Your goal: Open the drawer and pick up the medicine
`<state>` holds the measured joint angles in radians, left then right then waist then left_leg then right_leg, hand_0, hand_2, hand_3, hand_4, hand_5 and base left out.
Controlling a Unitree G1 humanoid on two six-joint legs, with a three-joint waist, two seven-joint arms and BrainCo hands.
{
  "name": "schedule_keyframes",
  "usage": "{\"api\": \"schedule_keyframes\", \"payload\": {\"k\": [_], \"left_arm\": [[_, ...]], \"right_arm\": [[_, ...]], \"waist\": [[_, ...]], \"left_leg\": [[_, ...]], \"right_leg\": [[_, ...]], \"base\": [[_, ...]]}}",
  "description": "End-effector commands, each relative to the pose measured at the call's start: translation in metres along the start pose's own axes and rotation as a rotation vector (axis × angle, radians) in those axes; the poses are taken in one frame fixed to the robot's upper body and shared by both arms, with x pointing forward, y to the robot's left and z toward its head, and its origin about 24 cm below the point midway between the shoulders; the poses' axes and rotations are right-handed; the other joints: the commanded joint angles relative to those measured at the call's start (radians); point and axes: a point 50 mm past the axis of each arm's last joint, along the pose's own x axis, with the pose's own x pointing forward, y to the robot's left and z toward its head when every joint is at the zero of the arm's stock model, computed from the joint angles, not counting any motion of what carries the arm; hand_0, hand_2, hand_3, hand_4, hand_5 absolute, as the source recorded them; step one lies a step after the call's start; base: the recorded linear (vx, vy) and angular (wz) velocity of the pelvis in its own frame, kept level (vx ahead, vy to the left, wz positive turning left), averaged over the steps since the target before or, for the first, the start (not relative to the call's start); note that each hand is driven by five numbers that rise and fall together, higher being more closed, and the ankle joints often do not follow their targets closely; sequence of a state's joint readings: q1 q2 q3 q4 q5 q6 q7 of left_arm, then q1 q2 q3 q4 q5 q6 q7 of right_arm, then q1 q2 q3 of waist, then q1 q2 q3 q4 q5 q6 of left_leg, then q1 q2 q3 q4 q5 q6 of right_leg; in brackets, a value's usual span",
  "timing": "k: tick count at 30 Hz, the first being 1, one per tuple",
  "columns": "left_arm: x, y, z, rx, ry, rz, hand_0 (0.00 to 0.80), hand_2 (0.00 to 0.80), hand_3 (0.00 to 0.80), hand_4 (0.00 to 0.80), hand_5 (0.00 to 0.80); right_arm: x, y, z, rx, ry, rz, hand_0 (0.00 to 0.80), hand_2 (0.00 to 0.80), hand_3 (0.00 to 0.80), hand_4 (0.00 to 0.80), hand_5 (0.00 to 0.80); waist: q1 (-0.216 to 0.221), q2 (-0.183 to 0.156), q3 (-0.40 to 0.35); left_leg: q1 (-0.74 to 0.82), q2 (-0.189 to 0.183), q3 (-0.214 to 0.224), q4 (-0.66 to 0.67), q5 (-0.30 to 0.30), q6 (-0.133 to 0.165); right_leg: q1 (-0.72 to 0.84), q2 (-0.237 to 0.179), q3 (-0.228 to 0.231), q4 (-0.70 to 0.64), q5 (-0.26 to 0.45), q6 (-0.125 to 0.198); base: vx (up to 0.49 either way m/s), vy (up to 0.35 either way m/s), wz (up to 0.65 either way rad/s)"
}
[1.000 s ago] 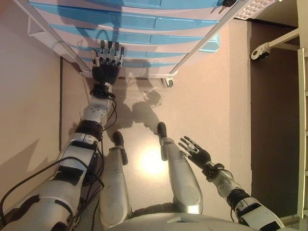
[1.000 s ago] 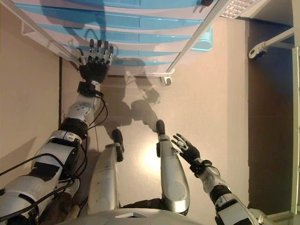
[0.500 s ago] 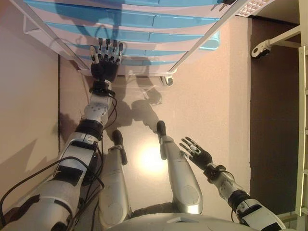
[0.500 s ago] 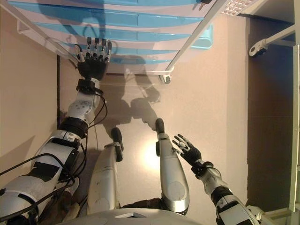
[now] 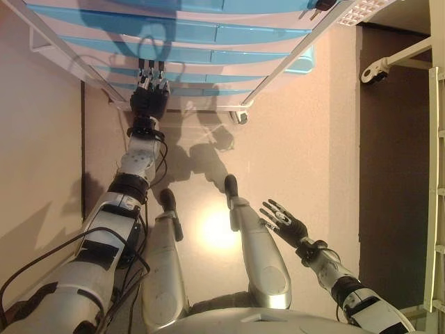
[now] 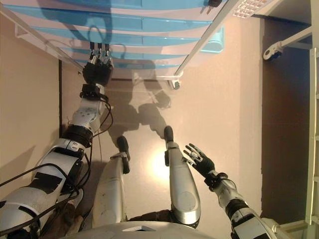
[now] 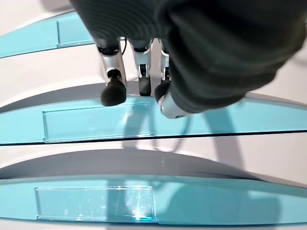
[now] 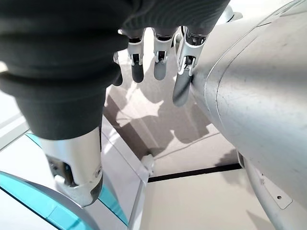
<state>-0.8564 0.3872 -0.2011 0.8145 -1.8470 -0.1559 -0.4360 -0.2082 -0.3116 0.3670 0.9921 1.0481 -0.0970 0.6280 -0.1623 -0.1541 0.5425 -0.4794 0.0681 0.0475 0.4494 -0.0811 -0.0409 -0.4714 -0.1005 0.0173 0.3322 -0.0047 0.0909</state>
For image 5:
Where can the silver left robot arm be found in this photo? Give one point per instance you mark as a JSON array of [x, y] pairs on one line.
[[80, 278]]

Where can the white plastic side bin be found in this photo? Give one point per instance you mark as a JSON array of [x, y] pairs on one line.
[[34, 48]]

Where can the grey cart caster wheel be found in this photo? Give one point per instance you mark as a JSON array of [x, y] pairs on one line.
[[240, 117]]

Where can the cart lock with keys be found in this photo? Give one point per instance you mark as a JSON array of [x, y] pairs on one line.
[[323, 5]]

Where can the white slatted rail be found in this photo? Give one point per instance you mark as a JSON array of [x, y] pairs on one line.
[[434, 208]]

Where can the white mesh side basket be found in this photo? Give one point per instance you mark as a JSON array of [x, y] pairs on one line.
[[358, 10]]

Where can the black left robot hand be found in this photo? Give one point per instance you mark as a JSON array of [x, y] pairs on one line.
[[149, 102]]

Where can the silver right robot leg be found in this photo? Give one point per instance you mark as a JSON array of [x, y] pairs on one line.
[[264, 264]]

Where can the grey robot torso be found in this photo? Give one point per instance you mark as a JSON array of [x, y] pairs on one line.
[[264, 323]]

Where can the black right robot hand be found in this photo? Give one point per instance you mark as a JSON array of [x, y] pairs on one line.
[[293, 229]]

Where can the white medical cart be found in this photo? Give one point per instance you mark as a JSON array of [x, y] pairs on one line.
[[271, 74]]

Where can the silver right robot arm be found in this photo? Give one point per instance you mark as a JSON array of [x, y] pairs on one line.
[[368, 306]]

